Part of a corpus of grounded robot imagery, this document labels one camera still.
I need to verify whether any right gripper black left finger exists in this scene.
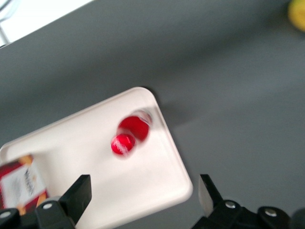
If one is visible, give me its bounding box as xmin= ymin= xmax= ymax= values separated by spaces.
xmin=35 ymin=174 xmax=93 ymax=229

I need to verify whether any yellow lemon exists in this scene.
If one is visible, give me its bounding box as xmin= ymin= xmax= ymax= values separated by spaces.
xmin=286 ymin=0 xmax=305 ymax=33

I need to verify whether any red cookie box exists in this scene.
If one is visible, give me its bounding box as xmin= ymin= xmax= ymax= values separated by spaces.
xmin=0 ymin=154 xmax=50 ymax=217

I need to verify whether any beige plastic tray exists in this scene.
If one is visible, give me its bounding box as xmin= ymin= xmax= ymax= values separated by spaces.
xmin=0 ymin=86 xmax=194 ymax=229

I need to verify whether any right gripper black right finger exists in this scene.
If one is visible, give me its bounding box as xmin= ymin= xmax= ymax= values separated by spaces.
xmin=192 ymin=174 xmax=262 ymax=229

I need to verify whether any red coke bottle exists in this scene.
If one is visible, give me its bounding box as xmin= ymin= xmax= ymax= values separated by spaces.
xmin=110 ymin=108 xmax=153 ymax=156

